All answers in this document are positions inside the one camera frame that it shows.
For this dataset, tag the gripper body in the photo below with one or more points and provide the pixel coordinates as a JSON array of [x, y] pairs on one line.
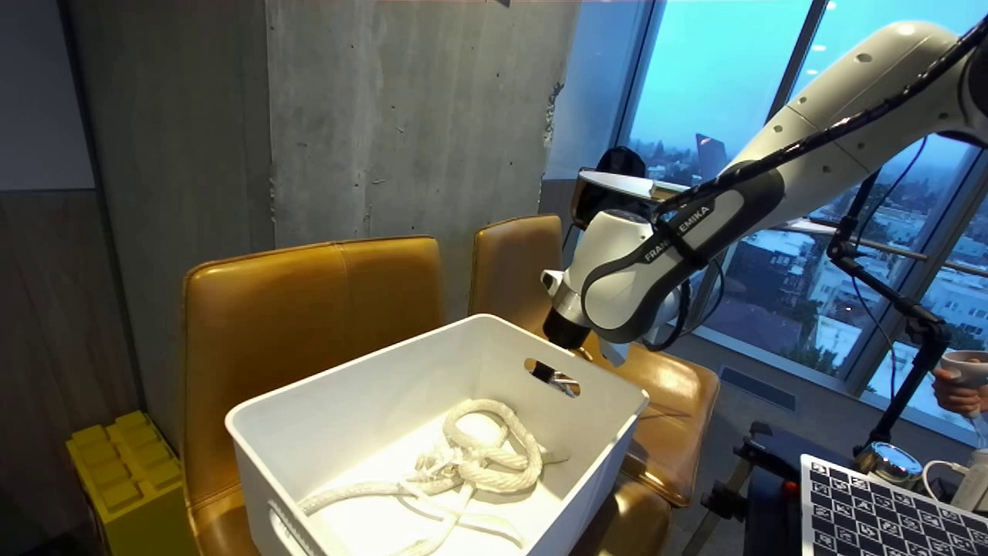
[[565, 329]]

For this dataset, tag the camera on mount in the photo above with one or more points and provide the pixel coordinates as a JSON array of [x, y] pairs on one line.
[[922, 328]]

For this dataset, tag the white plastic bin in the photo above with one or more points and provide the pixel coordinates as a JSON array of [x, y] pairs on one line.
[[594, 432]]

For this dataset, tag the black and white calibration board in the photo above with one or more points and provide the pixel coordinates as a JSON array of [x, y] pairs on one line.
[[880, 517]]

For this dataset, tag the window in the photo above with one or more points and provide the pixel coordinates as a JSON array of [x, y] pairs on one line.
[[710, 85]]

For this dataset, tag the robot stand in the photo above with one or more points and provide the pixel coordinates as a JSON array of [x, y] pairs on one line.
[[768, 502]]

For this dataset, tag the mustard leather chair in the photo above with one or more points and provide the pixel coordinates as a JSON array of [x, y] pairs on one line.
[[309, 324], [509, 262]]

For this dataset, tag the hand controller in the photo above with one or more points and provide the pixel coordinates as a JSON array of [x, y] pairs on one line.
[[969, 367]]

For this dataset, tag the wall vent grille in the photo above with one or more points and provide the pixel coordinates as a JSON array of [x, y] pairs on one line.
[[758, 388]]

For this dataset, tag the yellow brick-shaped box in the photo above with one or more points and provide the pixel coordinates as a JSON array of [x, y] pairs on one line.
[[131, 479]]

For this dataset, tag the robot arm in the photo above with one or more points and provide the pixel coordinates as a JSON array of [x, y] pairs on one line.
[[818, 131]]

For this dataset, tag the person's hand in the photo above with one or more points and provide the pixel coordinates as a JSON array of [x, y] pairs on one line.
[[957, 395]]

